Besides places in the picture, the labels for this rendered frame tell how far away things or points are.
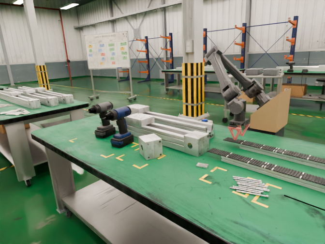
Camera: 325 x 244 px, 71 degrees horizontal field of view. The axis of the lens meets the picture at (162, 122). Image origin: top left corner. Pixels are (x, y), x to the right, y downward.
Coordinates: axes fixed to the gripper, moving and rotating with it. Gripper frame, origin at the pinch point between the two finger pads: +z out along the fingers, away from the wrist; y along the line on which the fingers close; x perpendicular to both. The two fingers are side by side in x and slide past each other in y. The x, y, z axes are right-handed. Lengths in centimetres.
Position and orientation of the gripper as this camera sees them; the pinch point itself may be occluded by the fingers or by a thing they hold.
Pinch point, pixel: (238, 136)
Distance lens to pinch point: 128.7
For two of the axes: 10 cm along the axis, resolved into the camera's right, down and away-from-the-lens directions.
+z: 0.4, 9.6, 2.7
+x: 7.1, 1.6, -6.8
